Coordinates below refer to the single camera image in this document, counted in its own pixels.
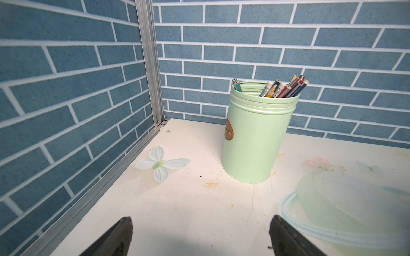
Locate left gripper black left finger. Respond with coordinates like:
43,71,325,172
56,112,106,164
80,217,133,256

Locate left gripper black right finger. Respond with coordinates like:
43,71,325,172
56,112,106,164
269,215,325,256

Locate green round object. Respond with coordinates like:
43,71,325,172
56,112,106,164
222,81,299,183

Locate pencils in green cup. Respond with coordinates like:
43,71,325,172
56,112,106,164
230,75,309,103

